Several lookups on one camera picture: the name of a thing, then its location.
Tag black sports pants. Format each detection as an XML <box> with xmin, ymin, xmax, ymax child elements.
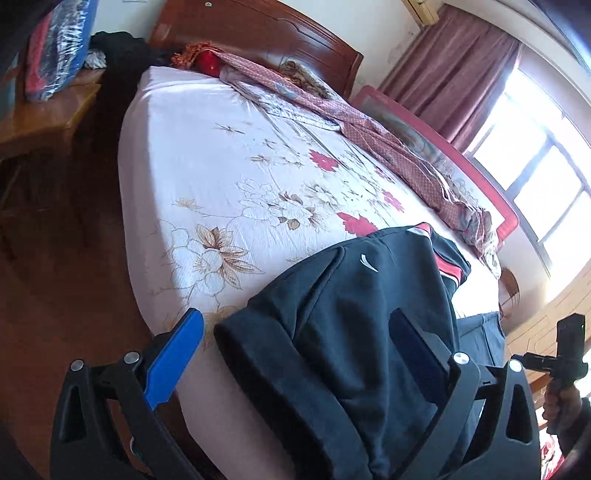
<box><xmin>214</xmin><ymin>223</ymin><xmax>505</xmax><ymax>479</ymax></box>

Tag person right hand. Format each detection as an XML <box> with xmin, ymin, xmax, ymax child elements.
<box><xmin>542</xmin><ymin>380</ymin><xmax>582</xmax><ymax>435</ymax></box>

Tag red patterned quilt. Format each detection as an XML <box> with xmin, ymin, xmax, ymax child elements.
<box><xmin>171</xmin><ymin>43</ymin><xmax>501</xmax><ymax>277</ymax></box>

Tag floral white bed sheet mattress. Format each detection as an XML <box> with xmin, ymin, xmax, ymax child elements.
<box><xmin>118</xmin><ymin>67</ymin><xmax>499</xmax><ymax>479</ymax></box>

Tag wooden chair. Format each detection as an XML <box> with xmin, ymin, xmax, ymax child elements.
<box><xmin>1</xmin><ymin>70</ymin><xmax>104</xmax><ymax>213</ymax></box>

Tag mauve curtain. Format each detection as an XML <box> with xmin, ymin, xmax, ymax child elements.
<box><xmin>379</xmin><ymin>5</ymin><xmax>523</xmax><ymax>152</ymax></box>

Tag black clothes pile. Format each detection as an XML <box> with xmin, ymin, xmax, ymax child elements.
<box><xmin>89</xmin><ymin>31</ymin><xmax>173</xmax><ymax>85</ymax></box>

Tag red pillow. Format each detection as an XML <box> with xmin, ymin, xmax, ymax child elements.
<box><xmin>195</xmin><ymin>50</ymin><xmax>222</xmax><ymax>78</ymax></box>

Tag air conditioner unit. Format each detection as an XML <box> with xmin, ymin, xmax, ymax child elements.
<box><xmin>402</xmin><ymin>0</ymin><xmax>444</xmax><ymax>27</ymax></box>

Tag plastic bag of clothes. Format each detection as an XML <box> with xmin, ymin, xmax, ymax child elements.
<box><xmin>25</xmin><ymin>0</ymin><xmax>98</xmax><ymax>102</ymax></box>

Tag wooden headboard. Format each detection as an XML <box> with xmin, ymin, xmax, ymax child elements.
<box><xmin>148</xmin><ymin>0</ymin><xmax>363</xmax><ymax>98</ymax></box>

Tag pink bed guard rail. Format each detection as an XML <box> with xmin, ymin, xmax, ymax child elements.
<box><xmin>352</xmin><ymin>85</ymin><xmax>519</xmax><ymax>243</ymax></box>

